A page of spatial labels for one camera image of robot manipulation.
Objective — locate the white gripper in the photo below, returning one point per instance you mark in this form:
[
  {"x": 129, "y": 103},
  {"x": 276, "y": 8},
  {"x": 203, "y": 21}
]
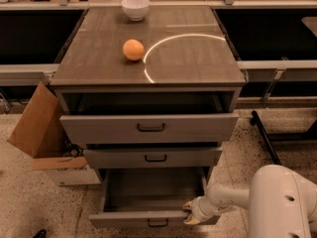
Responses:
[{"x": 200, "y": 209}]

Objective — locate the grey bottom drawer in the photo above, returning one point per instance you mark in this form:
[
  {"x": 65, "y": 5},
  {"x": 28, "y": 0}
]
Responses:
[{"x": 152, "y": 198}]

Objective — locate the grey drawer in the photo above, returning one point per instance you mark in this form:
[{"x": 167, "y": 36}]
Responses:
[
  {"x": 152, "y": 198},
  {"x": 153, "y": 157},
  {"x": 148, "y": 129}
]

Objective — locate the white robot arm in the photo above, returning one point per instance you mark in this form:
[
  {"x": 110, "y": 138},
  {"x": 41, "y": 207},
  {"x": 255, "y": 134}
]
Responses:
[{"x": 281, "y": 204}]

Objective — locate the grey middle drawer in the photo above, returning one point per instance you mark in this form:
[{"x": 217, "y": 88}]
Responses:
[{"x": 153, "y": 157}]

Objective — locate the grey top drawer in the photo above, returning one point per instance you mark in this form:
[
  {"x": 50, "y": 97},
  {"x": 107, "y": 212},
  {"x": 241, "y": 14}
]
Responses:
[{"x": 148, "y": 129}]

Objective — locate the grey drawer cabinet wooden top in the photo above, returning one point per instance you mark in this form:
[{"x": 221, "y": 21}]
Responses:
[{"x": 187, "y": 69}]

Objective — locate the open cardboard box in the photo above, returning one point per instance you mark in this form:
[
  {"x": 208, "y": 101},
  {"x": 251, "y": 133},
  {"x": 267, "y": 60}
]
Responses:
[{"x": 39, "y": 134}]

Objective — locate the black object on floor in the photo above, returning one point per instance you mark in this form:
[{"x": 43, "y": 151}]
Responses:
[{"x": 41, "y": 234}]

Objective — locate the orange fruit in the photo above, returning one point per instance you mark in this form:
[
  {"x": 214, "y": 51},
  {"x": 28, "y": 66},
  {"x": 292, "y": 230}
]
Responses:
[{"x": 133, "y": 50}]

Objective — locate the white ceramic bowl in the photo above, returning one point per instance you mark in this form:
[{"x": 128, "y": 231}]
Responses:
[{"x": 135, "y": 10}]

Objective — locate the metal table bracket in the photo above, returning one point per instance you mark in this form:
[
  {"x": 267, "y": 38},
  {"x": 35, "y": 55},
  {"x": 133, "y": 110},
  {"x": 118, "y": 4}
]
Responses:
[{"x": 270, "y": 86}]

